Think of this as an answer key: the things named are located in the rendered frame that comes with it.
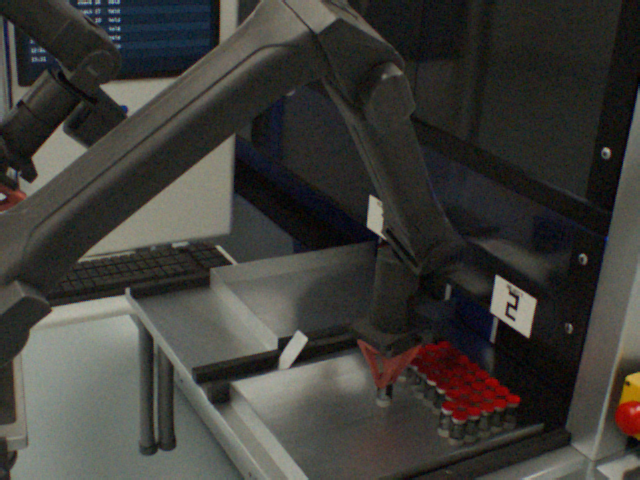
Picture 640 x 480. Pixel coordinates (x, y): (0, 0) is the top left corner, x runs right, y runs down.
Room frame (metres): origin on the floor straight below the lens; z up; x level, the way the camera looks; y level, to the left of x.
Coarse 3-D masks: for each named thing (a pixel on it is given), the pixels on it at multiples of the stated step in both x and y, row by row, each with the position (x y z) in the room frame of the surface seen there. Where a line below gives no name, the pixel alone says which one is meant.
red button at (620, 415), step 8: (632, 400) 0.87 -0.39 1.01; (624, 408) 0.86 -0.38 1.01; (632, 408) 0.85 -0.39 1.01; (616, 416) 0.86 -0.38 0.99; (624, 416) 0.85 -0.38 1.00; (632, 416) 0.85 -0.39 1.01; (624, 424) 0.85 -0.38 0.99; (632, 424) 0.84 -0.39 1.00; (624, 432) 0.85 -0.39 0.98; (632, 432) 0.84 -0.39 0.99
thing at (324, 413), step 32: (256, 384) 1.02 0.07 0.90; (288, 384) 1.05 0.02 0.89; (320, 384) 1.07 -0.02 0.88; (352, 384) 1.07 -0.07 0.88; (256, 416) 0.93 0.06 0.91; (288, 416) 0.98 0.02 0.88; (320, 416) 0.99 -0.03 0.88; (352, 416) 0.99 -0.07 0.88; (384, 416) 1.00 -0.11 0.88; (416, 416) 1.00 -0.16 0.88; (288, 448) 0.91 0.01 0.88; (320, 448) 0.92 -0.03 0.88; (352, 448) 0.92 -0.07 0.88; (384, 448) 0.92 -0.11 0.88; (416, 448) 0.93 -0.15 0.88; (448, 448) 0.93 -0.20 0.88; (480, 448) 0.90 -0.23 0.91
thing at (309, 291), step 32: (288, 256) 1.43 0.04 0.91; (320, 256) 1.47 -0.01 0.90; (352, 256) 1.50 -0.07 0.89; (224, 288) 1.31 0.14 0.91; (256, 288) 1.36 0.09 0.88; (288, 288) 1.37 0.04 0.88; (320, 288) 1.38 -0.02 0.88; (352, 288) 1.38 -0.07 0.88; (256, 320) 1.20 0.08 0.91; (288, 320) 1.25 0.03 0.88; (320, 320) 1.26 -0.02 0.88; (352, 320) 1.27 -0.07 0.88
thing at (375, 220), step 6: (372, 198) 1.41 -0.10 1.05; (372, 204) 1.41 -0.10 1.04; (378, 204) 1.39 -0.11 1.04; (372, 210) 1.40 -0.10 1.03; (378, 210) 1.39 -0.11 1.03; (372, 216) 1.40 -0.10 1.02; (378, 216) 1.39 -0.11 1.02; (372, 222) 1.40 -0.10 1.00; (378, 222) 1.39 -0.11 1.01; (372, 228) 1.40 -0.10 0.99; (378, 228) 1.38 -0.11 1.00
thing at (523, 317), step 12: (504, 288) 1.10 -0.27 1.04; (516, 288) 1.08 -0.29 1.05; (492, 300) 1.12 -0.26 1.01; (504, 300) 1.10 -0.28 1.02; (528, 300) 1.06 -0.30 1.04; (492, 312) 1.12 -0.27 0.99; (504, 312) 1.10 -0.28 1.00; (516, 312) 1.08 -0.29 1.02; (528, 312) 1.06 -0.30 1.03; (516, 324) 1.07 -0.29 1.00; (528, 324) 1.05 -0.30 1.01; (528, 336) 1.05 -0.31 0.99
